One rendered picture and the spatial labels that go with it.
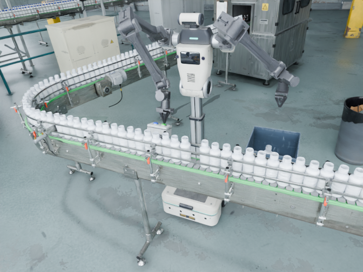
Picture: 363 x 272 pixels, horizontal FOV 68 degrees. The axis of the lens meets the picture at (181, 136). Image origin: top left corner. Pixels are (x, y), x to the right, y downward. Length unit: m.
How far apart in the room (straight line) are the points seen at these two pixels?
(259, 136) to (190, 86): 0.62
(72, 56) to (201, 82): 3.76
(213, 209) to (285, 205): 0.93
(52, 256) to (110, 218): 0.55
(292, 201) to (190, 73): 1.06
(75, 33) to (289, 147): 4.30
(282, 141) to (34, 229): 2.31
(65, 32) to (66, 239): 3.63
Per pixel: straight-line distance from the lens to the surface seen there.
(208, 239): 2.43
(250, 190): 1.48
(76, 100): 2.90
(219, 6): 5.29
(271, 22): 4.84
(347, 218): 1.53
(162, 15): 7.32
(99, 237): 2.61
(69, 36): 5.34
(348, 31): 8.79
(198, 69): 1.90
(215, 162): 1.45
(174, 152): 1.51
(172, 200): 2.41
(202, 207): 2.32
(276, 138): 2.03
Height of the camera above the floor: 1.97
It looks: 33 degrees down
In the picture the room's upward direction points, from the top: 4 degrees counter-clockwise
